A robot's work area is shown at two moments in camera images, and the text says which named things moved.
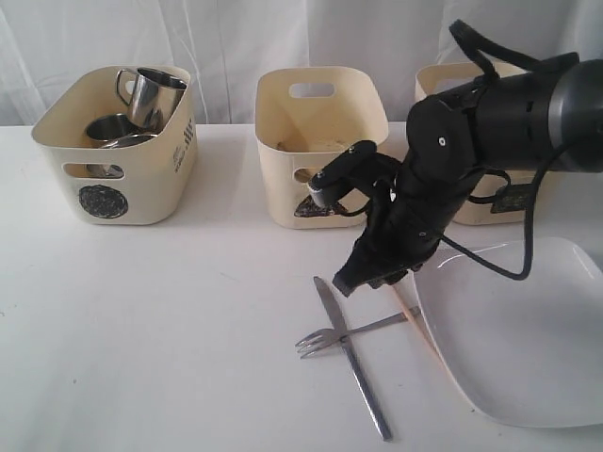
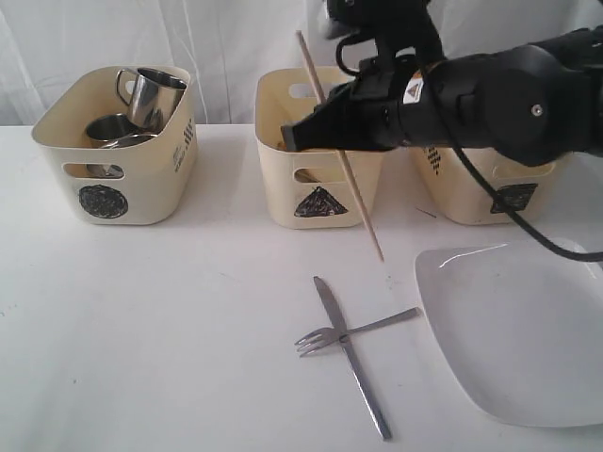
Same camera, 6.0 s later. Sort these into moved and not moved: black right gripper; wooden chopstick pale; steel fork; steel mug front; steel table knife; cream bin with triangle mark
Moved: black right gripper; wooden chopstick pale
Not moved: cream bin with triangle mark; steel fork; steel table knife; steel mug front
